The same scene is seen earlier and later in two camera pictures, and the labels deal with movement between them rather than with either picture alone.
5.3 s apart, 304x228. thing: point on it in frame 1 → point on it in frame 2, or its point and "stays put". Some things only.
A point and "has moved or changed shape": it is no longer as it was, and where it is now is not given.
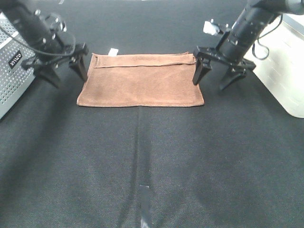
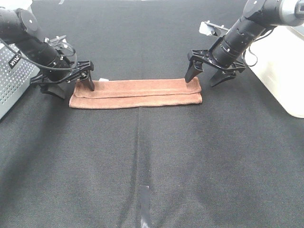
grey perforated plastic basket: (15, 49) stays put
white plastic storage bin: (278, 56) stays put
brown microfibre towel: (140, 80) has moved or changed shape
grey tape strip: (144, 206) stays put
